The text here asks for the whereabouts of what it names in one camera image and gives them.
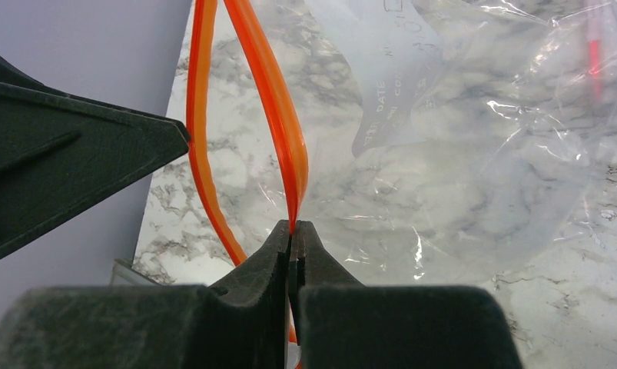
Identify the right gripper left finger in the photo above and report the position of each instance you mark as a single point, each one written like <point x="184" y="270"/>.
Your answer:
<point x="240" y="321"/>

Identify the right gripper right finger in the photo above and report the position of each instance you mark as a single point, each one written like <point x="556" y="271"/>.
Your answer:
<point x="342" y="323"/>

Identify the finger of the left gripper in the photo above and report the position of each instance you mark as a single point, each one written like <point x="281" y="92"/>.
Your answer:
<point x="61" y="154"/>

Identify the clear orange-zip plastic bag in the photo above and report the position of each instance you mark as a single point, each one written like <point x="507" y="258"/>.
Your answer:
<point x="430" y="142"/>

